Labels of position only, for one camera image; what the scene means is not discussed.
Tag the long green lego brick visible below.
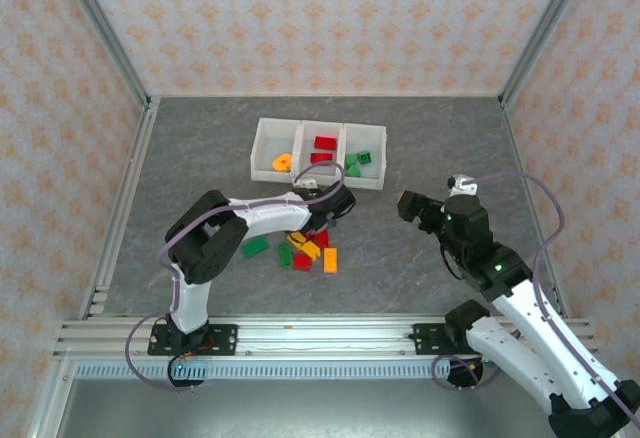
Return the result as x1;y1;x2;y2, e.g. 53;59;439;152
241;237;271;259

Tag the grey metal panel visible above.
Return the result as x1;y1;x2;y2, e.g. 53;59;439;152
27;377;621;438

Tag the aluminium side rail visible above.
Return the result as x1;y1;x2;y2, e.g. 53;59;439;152
79;96;162;320
498;95;572;320

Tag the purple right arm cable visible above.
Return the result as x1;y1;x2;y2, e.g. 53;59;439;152
431;171;640;427

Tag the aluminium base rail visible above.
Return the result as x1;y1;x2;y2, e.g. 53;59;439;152
52;314;599;365

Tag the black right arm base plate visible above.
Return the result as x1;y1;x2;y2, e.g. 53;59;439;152
411;323;454;358

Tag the grey slotted cable duct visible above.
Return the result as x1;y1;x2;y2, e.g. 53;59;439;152
73;360;454;381

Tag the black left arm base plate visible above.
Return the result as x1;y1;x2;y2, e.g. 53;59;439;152
147;323;239;358

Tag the aluminium frame post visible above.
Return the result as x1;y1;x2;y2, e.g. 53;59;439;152
52;0;154;109
499;0;599;109

